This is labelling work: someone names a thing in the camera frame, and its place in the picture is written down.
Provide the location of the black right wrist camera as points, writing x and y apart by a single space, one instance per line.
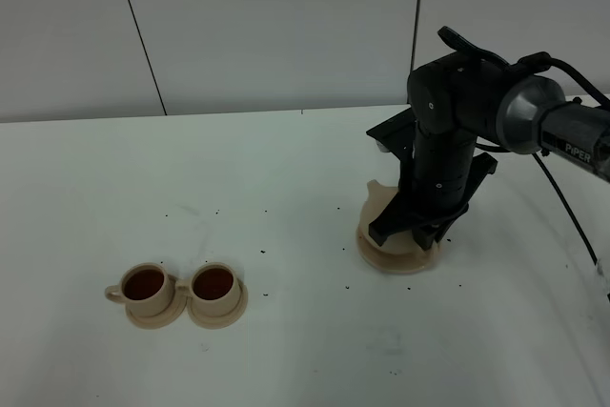
397 134

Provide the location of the beige round teapot saucer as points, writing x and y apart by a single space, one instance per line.
396 264

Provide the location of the beige teacup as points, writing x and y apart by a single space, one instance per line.
214 291
145 290

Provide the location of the beige ceramic teapot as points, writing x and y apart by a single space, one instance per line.
385 230

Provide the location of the beige left teacup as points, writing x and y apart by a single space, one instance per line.
145 290

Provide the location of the beige left cup saucer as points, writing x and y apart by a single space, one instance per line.
167 319

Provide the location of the beige cup saucer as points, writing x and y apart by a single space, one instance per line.
219 322
167 319

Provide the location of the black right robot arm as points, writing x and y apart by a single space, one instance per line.
462 108

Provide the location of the beige right teacup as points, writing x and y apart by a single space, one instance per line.
214 291

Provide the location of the beige right cup saucer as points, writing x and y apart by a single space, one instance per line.
219 322

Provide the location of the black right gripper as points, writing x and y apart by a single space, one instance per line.
444 174

